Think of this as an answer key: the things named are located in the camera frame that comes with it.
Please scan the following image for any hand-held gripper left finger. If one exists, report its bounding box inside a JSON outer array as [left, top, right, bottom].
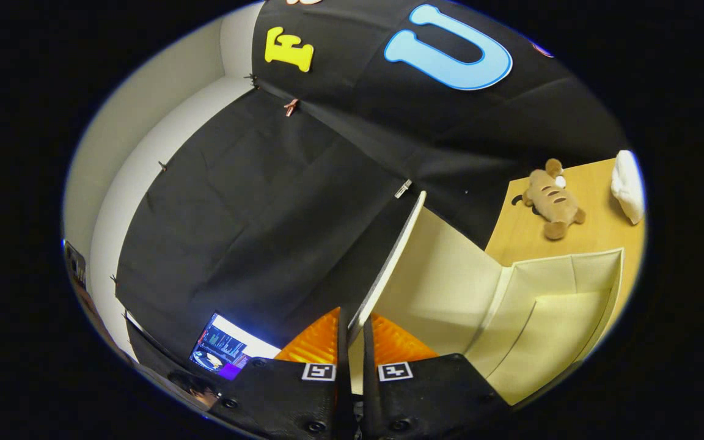
[[207, 306, 356, 440]]

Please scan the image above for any grey fabric storage box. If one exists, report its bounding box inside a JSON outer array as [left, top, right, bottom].
[[347, 191, 625, 405]]

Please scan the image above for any brown striped plush toy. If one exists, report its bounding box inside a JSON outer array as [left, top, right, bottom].
[[511, 159, 586, 240]]

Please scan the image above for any white plush toy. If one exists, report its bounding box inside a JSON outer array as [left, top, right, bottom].
[[610, 150, 645, 225]]

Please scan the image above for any black backdrop cloth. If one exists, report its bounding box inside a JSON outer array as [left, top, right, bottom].
[[114, 0, 628, 367]]

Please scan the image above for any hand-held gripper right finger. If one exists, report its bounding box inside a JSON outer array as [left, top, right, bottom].
[[361, 313, 512, 440]]

